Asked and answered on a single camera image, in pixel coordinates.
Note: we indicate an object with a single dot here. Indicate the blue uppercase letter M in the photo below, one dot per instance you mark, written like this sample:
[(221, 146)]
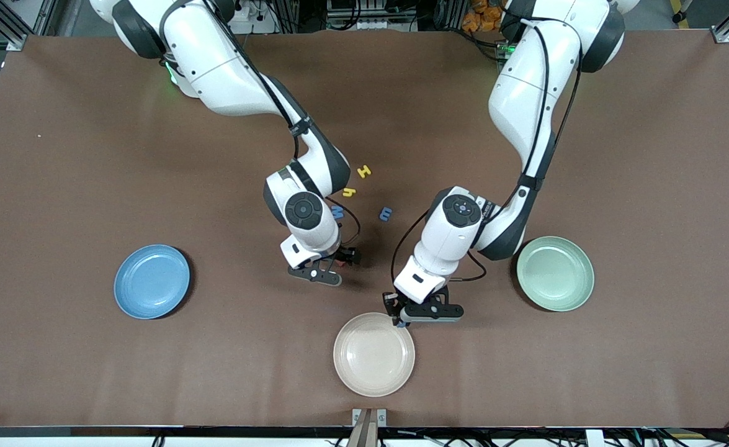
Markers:
[(339, 213)]

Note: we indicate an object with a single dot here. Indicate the blue lowercase letter m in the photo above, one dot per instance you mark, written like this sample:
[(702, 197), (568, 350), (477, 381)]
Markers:
[(386, 214)]

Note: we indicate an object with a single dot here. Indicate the yellow lowercase letter h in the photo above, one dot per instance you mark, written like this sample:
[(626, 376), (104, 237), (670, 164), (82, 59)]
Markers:
[(350, 192)]

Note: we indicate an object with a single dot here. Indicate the yellow uppercase letter H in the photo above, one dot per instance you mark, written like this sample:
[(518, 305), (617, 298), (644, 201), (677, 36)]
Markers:
[(364, 171)]

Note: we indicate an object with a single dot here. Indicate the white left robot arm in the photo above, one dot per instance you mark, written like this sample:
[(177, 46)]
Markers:
[(525, 93)]

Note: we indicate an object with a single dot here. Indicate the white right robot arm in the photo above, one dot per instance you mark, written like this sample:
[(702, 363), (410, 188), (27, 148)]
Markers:
[(228, 74)]

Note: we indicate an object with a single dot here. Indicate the beige plate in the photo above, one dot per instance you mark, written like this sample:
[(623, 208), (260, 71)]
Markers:
[(374, 354)]

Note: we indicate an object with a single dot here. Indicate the green plate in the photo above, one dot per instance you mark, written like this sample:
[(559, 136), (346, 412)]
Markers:
[(555, 273)]

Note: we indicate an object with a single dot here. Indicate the blue plate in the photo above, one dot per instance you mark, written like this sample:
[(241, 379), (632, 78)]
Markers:
[(152, 281)]

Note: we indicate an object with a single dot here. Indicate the white power strip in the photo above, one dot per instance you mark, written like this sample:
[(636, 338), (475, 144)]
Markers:
[(252, 25)]

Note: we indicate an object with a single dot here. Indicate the orange snack bag pile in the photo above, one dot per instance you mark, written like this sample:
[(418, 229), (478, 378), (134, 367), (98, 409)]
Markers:
[(482, 17)]

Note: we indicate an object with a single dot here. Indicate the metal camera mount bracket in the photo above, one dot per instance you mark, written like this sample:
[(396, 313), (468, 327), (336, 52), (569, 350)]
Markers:
[(369, 428)]

